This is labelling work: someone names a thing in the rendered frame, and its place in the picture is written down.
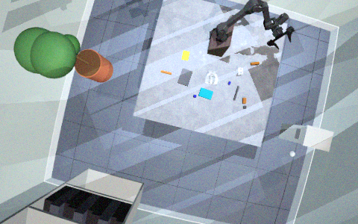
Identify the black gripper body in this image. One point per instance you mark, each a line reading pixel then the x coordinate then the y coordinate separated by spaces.
pixel 280 34

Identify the yellow flat rectangular block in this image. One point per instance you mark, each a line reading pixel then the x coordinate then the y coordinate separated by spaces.
pixel 185 55

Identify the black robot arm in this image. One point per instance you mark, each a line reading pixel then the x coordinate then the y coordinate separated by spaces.
pixel 252 6

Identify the cyan flat rectangular plate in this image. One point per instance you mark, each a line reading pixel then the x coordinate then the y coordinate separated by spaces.
pixel 206 93

